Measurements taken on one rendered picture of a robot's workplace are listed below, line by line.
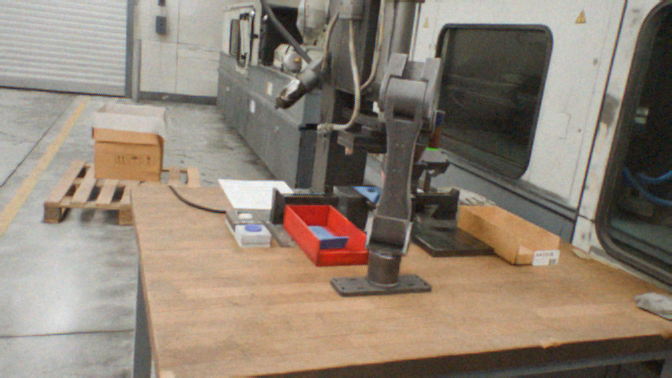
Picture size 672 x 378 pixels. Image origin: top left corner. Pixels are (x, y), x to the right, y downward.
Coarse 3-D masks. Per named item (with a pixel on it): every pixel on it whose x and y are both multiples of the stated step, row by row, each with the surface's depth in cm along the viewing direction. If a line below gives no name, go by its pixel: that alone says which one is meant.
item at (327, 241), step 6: (312, 228) 144; (318, 228) 145; (318, 234) 140; (324, 234) 141; (324, 240) 130; (330, 240) 131; (336, 240) 132; (342, 240) 133; (324, 246) 132; (330, 246) 133; (336, 246) 134; (342, 246) 135
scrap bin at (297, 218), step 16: (288, 208) 141; (304, 208) 145; (320, 208) 147; (288, 224) 141; (304, 224) 130; (320, 224) 148; (336, 224) 143; (352, 224) 134; (304, 240) 129; (320, 240) 121; (352, 240) 134; (320, 256) 122; (336, 256) 124; (352, 256) 125; (368, 256) 126
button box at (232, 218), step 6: (168, 186) 169; (174, 192) 162; (180, 198) 157; (192, 204) 153; (210, 210) 150; (216, 210) 149; (222, 210) 149; (228, 210) 143; (234, 210) 144; (252, 210) 145; (228, 216) 141; (234, 216) 139; (252, 216) 141; (228, 222) 141; (234, 222) 135; (240, 222) 136; (246, 222) 136; (252, 222) 136; (258, 222) 137; (234, 228) 135; (234, 234) 135
